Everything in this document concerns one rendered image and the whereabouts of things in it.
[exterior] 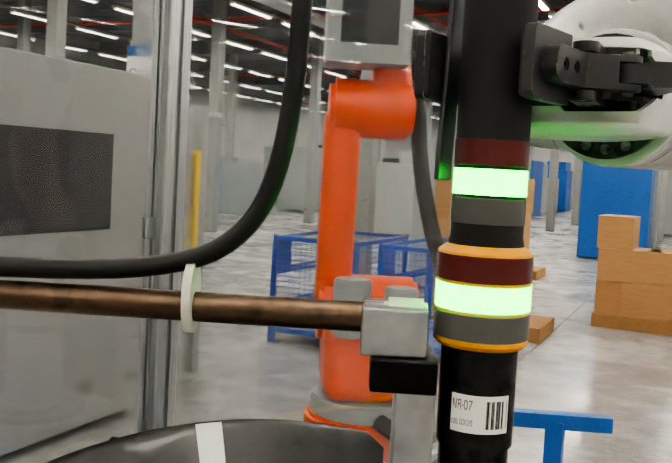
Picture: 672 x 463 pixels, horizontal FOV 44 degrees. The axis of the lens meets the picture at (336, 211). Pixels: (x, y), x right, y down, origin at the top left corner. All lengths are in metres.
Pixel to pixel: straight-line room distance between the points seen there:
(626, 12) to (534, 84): 0.35
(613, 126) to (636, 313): 9.33
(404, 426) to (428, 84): 0.15
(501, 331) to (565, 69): 0.12
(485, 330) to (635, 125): 0.13
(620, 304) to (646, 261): 0.55
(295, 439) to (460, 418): 0.20
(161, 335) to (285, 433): 0.64
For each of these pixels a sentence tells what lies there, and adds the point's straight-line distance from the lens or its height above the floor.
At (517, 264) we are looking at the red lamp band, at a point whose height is 1.56.
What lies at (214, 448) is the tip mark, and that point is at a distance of 0.56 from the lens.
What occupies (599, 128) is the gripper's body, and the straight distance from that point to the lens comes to 0.42.
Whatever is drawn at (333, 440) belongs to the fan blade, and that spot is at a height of 1.42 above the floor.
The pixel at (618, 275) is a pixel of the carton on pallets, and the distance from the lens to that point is 9.70.
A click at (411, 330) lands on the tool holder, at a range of 0.37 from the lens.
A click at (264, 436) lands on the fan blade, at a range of 0.56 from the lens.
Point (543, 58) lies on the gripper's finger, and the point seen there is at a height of 1.65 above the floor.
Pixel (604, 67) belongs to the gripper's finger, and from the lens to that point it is 0.40.
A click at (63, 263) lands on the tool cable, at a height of 1.55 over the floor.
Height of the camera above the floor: 1.60
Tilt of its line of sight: 3 degrees down
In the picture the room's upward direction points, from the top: 3 degrees clockwise
